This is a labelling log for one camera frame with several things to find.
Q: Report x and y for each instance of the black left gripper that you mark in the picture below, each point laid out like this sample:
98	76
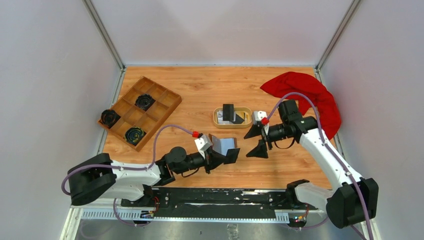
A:
213	159

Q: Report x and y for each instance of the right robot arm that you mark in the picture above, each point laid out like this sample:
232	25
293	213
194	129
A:
352	199

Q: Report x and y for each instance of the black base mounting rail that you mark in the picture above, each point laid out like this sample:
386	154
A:
216	203

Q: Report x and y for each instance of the brown leather card holder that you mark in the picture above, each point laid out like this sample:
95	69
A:
223	145

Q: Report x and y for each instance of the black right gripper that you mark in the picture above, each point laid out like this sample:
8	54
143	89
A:
256	130

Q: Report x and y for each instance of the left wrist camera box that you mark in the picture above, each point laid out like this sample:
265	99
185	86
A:
203	143

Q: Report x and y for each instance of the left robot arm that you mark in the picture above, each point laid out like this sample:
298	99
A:
102	178

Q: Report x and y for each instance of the wooden compartment tray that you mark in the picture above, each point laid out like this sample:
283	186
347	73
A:
140	112

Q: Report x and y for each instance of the beige oval tray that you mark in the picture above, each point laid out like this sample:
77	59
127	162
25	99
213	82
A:
243	118

